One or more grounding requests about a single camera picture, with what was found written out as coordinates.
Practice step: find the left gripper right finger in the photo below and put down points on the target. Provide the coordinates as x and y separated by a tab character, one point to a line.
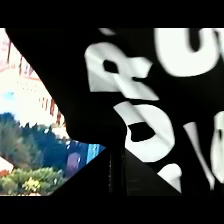
143	181

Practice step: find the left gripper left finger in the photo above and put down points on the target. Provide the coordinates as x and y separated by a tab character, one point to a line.
93	180

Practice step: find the black T-shirt striped sleeves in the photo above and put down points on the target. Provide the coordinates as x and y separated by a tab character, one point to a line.
83	100

